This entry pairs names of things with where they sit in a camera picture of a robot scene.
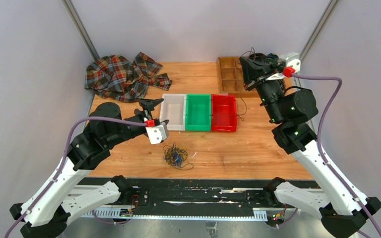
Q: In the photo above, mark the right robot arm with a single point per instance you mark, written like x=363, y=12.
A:
x=341, y=207

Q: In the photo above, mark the wooden compartment tray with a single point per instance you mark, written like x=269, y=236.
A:
x=230, y=77

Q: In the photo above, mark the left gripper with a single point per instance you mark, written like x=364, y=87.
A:
x=148, y=105

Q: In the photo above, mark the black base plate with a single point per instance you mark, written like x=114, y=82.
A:
x=203, y=197

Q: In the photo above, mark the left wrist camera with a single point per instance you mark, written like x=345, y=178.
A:
x=158, y=133

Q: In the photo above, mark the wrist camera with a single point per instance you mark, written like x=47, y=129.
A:
x=287, y=65
x=158, y=133

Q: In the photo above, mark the red plastic bin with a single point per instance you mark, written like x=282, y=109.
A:
x=223, y=113

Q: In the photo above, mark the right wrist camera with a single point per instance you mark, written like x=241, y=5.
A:
x=287, y=65

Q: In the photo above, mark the green plastic bin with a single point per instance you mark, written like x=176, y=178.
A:
x=198, y=112

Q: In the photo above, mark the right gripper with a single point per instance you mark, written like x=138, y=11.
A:
x=257, y=72

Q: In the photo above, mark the plaid cloth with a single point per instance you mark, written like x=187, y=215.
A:
x=127, y=81

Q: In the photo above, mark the white plastic bin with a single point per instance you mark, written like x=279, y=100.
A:
x=173, y=108

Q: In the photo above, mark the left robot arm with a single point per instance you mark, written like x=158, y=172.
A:
x=50, y=210

